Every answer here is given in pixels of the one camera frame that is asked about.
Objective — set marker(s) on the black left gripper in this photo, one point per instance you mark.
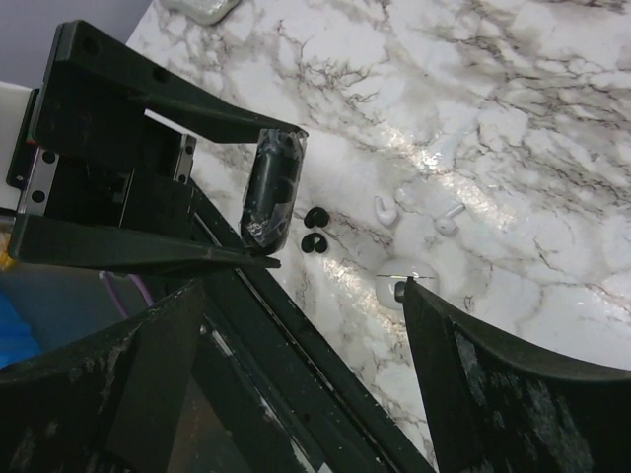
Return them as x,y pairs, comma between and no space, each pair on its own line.
150,188

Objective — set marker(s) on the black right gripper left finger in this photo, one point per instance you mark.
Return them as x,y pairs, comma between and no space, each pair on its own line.
109,402

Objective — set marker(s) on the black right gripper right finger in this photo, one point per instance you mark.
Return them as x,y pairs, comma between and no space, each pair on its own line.
497,403

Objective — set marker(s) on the black earbud charging case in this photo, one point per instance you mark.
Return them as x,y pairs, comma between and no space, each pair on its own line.
271,191

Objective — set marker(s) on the black earbud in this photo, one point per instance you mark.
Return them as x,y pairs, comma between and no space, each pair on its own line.
314,242
317,217

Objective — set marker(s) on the white earbud charging case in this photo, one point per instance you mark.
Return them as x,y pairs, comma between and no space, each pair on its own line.
392,277

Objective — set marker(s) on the white earbud with stem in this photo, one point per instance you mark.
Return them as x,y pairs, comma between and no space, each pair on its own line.
445,224

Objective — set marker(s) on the silver glitter pouch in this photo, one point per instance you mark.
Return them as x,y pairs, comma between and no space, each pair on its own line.
202,12

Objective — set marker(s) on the white earbud short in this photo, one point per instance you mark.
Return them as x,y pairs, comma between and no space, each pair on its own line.
385,210

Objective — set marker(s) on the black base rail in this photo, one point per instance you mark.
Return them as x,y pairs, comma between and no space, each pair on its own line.
281,397

